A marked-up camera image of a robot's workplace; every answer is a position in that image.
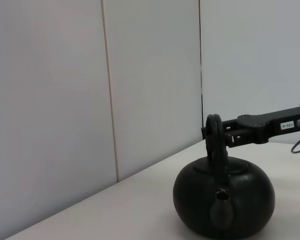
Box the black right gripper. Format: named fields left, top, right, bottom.
left=201, top=106, right=300, bottom=149

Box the black round teapot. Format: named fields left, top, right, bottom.
left=172, top=113, right=276, bottom=240

